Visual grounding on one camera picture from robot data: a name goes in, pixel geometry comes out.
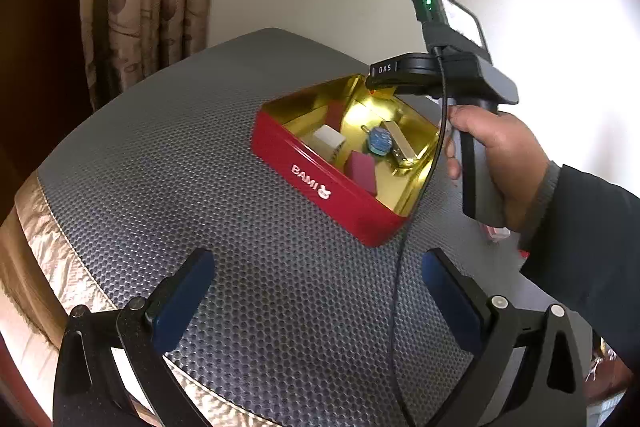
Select beige shiny tablecloth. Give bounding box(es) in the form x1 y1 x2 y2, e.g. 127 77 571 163
0 172 281 427

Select gold lighter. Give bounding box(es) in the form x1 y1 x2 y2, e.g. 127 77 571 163
382 119 419 171

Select blue key fob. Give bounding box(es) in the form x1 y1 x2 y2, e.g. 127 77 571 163
361 124 394 156

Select person's right forearm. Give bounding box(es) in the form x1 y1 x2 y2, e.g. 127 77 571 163
517 161 640 360

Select pink block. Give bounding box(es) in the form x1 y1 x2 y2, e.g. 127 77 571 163
346 150 378 196

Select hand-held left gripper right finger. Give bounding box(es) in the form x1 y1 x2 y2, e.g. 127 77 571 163
421 248 587 427

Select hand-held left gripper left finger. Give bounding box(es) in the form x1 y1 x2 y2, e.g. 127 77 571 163
52 248 217 427

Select person's right hand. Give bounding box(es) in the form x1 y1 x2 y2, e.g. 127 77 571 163
444 104 551 235

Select white block black wavy stripes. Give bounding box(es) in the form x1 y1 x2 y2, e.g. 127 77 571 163
312 124 349 162

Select red tin box gold inside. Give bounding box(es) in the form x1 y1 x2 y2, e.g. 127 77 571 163
250 74 443 249

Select black cable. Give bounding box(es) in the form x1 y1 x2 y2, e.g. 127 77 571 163
391 46 447 427

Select dark red block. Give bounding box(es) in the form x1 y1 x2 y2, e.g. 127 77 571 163
322 103 347 128

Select grey honeycomb mat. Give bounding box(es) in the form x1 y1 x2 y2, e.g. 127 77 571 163
37 27 596 414

